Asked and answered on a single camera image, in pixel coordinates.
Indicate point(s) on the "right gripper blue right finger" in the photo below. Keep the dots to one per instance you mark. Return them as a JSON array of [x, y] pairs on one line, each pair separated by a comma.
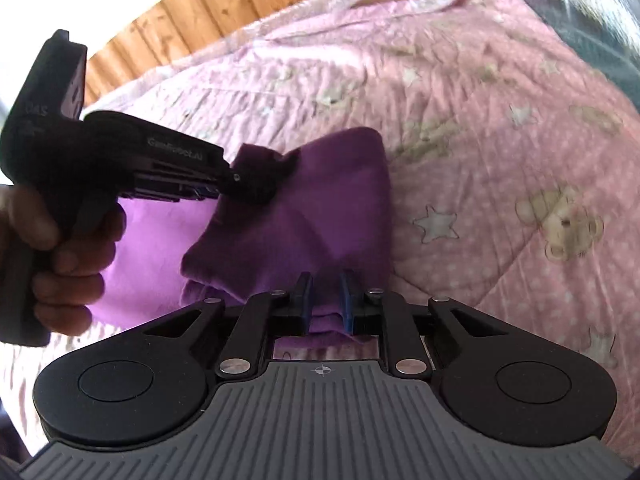
[[385, 315]]

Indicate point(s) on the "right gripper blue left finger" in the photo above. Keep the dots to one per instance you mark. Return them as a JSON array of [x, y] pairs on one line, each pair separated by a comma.
[[264, 319]]

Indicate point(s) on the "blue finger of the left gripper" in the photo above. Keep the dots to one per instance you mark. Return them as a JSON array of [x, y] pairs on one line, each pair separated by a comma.
[[190, 191]]

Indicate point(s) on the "purple garment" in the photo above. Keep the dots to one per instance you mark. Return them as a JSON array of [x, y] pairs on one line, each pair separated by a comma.
[[331, 214]]

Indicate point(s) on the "person's left hand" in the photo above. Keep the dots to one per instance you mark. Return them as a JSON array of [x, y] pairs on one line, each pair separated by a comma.
[[74, 281]]

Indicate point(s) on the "wooden headboard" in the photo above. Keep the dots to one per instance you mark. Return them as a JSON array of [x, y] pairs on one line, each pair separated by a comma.
[[166, 31]]

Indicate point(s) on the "pink bear-print quilt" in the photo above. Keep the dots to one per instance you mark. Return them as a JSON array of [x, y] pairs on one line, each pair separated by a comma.
[[514, 164]]

